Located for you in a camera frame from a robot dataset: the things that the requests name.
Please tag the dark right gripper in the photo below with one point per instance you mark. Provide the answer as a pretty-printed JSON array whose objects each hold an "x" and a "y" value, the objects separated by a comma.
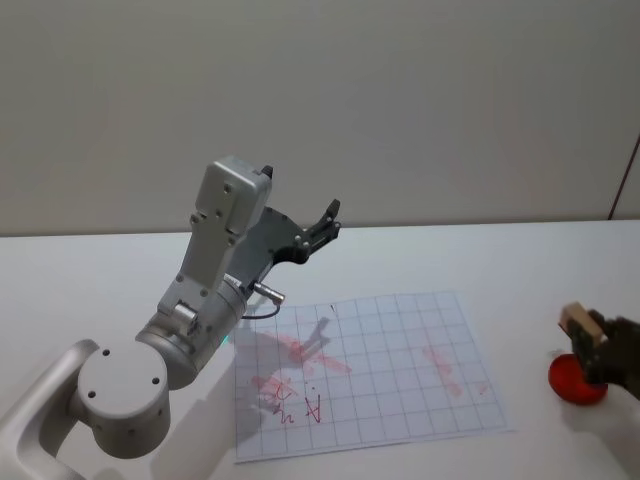
[{"x": 625, "y": 355}]

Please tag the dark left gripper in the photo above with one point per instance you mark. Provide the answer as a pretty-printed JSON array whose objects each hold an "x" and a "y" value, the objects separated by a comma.
[{"x": 267, "y": 237}]

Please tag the small wooden block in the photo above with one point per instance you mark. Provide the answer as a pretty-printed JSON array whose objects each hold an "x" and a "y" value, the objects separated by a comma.
[{"x": 582, "y": 320}]

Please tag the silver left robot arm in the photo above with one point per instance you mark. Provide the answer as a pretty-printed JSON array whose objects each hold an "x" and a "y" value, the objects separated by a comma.
[{"x": 120, "y": 395}]

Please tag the red round dish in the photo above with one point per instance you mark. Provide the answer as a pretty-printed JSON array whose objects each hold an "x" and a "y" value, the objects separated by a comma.
[{"x": 570, "y": 382}]

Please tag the white gridded paper sheet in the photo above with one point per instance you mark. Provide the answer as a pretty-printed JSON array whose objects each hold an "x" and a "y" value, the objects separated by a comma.
[{"x": 390, "y": 370}]

